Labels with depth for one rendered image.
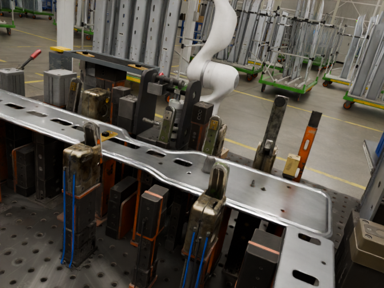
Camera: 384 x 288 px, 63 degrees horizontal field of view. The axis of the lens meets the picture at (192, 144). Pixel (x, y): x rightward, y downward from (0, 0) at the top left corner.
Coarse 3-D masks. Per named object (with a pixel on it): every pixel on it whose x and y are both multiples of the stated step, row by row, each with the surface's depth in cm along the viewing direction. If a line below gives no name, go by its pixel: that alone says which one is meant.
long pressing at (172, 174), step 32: (0, 96) 114; (32, 128) 95; (64, 128) 97; (128, 160) 85; (160, 160) 88; (192, 160) 91; (224, 160) 94; (192, 192) 76; (256, 192) 80; (288, 192) 83; (320, 192) 85; (288, 224) 70; (320, 224) 71
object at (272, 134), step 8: (280, 96) 89; (280, 104) 86; (272, 112) 90; (280, 112) 90; (272, 120) 91; (280, 120) 89; (272, 128) 91; (264, 136) 91; (272, 136) 92; (264, 144) 92; (272, 144) 91; (272, 152) 91
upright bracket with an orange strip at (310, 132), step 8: (312, 112) 86; (312, 120) 86; (312, 128) 87; (304, 136) 89; (312, 136) 88; (304, 144) 89; (312, 144) 88; (304, 152) 90; (304, 160) 91; (304, 168) 91; (296, 176) 94; (280, 232) 100
